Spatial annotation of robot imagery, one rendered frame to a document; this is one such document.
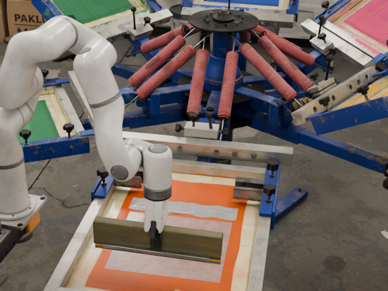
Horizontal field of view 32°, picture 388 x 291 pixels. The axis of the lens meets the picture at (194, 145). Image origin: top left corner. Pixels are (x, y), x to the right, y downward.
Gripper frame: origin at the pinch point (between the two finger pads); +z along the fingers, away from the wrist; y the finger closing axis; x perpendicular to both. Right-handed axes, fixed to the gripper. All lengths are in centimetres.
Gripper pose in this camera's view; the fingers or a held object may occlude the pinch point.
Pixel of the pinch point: (157, 239)
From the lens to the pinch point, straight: 189.5
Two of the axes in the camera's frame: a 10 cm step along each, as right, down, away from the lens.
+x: 9.9, 1.0, -1.4
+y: -1.7, 4.7, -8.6
